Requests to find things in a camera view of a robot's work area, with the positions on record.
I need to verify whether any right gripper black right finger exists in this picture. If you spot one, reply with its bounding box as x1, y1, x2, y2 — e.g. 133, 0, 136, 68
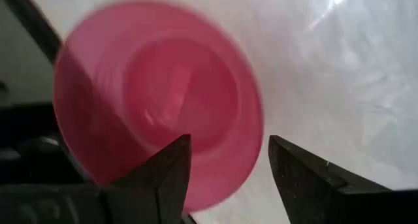
268, 135, 418, 224

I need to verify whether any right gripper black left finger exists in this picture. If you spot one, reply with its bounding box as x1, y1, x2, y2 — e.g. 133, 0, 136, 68
0, 134, 197, 224

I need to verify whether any magenta translucent plastic bowl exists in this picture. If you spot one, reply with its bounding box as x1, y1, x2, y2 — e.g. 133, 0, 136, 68
52, 0, 265, 215

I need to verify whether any black table edge strip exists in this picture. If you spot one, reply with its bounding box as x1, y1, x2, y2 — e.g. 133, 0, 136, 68
6, 0, 63, 65

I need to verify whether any small black table camera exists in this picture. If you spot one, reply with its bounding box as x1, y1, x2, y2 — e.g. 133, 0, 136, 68
12, 134, 88, 185

